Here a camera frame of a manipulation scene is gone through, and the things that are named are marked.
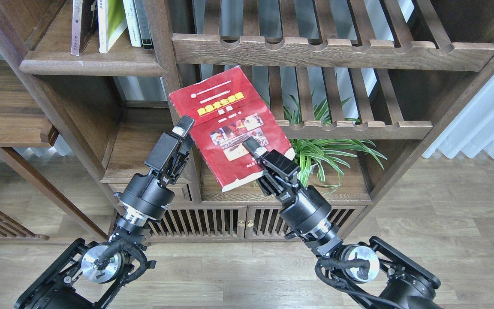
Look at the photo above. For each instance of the grey black upright book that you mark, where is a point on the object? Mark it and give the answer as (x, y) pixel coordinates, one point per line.
(145, 35)

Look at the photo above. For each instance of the red book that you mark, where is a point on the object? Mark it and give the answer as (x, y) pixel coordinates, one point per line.
(227, 110)

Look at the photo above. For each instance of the green spider plant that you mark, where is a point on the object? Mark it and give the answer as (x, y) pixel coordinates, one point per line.
(327, 151)

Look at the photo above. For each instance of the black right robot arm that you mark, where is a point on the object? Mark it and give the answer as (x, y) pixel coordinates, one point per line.
(374, 274)

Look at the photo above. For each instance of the white curtain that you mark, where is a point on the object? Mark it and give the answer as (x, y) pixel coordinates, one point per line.
(472, 131)

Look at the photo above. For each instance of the yellow green book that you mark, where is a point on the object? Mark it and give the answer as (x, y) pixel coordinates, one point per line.
(111, 23)

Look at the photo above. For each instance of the dark brown book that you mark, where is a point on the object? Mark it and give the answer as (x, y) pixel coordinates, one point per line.
(84, 24)

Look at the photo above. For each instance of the white upright book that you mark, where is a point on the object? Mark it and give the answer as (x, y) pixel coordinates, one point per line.
(132, 23)

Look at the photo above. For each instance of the dark wooden bookshelf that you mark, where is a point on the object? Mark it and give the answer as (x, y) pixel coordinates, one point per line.
(362, 70)

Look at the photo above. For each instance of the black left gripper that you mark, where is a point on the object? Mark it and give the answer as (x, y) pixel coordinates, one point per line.
(147, 196)

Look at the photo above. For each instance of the wooden side table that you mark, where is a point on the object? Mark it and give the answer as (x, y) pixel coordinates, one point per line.
(23, 124)

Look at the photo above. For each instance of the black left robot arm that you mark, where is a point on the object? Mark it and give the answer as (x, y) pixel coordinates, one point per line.
(121, 259)

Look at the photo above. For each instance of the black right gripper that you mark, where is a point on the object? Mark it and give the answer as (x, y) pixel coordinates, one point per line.
(303, 209)

